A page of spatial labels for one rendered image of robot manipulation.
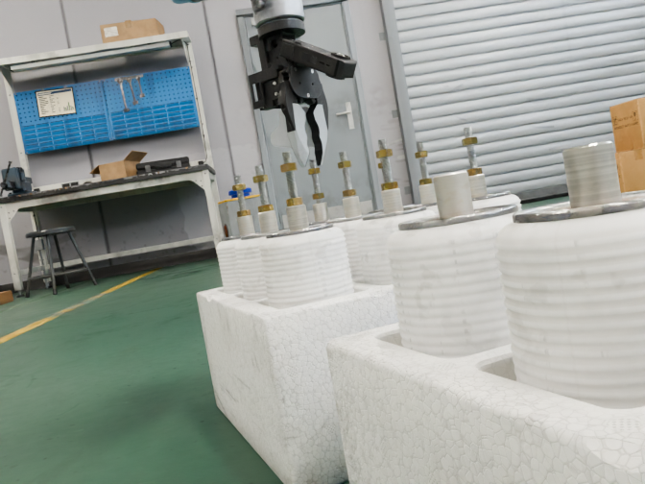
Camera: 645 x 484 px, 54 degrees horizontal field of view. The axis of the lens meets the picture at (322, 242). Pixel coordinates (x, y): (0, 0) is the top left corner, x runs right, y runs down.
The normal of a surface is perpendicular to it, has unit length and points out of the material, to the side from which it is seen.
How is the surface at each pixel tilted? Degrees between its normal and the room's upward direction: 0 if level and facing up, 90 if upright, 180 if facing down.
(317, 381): 90
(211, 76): 90
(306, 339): 90
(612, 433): 0
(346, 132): 90
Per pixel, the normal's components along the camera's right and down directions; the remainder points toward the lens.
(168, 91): 0.08, 0.04
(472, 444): -0.92, 0.18
